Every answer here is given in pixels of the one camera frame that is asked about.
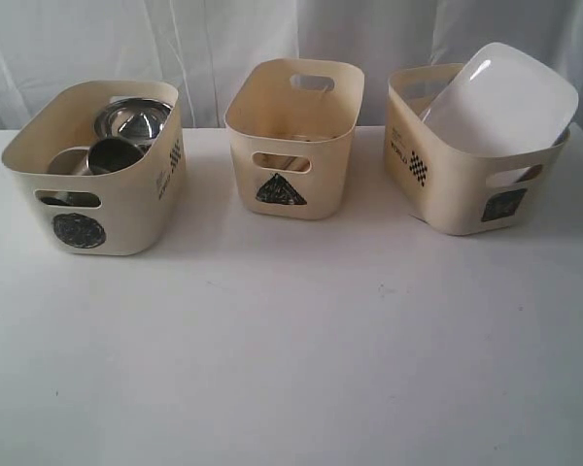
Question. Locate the steel bowl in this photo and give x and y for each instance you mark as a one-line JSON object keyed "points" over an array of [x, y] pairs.
{"points": [[136, 119]]}

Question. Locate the cream bin with triangle mark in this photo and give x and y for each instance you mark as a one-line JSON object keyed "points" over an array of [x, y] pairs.
{"points": [[295, 107]]}

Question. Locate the steel spoon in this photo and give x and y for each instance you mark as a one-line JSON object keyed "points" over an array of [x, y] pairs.
{"points": [[290, 163]]}

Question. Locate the cream bin with square mark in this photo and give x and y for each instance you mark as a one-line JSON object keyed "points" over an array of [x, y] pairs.
{"points": [[455, 192]]}

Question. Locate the steel mug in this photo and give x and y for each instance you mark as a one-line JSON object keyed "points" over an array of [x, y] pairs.
{"points": [[112, 154], [72, 161]]}

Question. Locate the white rectangular plate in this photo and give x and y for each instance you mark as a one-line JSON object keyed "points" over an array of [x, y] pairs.
{"points": [[502, 102]]}

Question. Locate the cream bin with circle mark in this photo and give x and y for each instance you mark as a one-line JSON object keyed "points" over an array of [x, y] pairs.
{"points": [[136, 202]]}

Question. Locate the white backdrop curtain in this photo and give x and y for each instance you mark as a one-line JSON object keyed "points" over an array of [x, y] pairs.
{"points": [[207, 48]]}

